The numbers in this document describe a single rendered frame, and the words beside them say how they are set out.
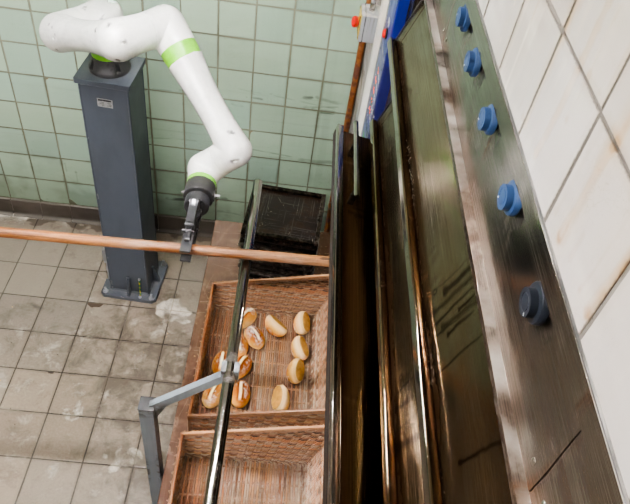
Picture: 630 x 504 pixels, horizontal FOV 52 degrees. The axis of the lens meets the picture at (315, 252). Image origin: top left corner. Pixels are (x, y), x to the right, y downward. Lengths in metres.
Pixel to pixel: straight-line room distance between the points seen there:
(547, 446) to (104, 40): 1.65
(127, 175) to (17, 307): 0.95
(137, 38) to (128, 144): 0.72
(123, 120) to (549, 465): 2.16
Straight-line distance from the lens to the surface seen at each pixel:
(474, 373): 0.94
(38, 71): 3.21
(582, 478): 0.67
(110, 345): 3.16
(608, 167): 0.63
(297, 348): 2.34
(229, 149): 2.01
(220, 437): 1.55
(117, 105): 2.57
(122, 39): 2.02
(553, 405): 0.72
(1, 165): 3.64
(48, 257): 3.56
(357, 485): 1.27
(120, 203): 2.90
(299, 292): 2.39
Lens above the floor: 2.55
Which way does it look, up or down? 46 degrees down
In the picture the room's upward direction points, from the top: 10 degrees clockwise
